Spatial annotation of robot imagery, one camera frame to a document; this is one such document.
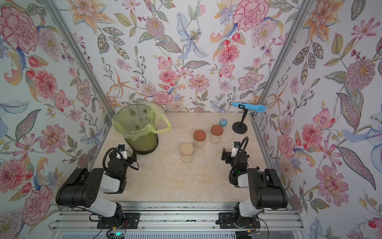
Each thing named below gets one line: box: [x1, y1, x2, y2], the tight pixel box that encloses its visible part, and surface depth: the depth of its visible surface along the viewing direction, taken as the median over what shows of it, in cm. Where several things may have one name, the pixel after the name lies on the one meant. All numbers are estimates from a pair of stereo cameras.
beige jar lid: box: [180, 142, 194, 156], surface depth 90 cm
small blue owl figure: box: [218, 118, 228, 128], surface depth 116 cm
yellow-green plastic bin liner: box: [111, 103, 172, 141], surface depth 90 cm
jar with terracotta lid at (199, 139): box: [192, 129, 207, 149], surface depth 98 cm
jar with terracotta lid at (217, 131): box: [209, 124, 224, 144], surface depth 101 cm
